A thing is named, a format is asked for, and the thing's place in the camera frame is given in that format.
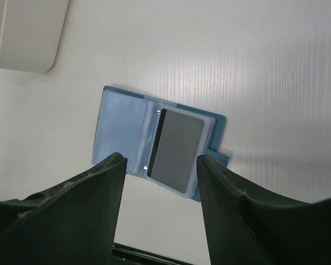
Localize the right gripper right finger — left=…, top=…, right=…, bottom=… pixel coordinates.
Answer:
left=196, top=155, right=331, bottom=264

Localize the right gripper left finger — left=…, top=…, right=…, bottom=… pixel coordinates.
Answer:
left=0, top=152, right=127, bottom=264

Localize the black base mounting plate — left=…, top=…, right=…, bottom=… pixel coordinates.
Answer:
left=111, top=243, right=191, bottom=265

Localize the white oblong plastic tray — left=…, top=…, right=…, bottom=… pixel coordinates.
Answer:
left=0, top=0, right=69, bottom=73

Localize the grey magnetic stripe card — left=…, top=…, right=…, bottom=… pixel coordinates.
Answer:
left=146, top=108, right=208, bottom=198

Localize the blue card holder wallet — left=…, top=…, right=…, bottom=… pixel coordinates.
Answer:
left=92, top=86, right=229, bottom=201

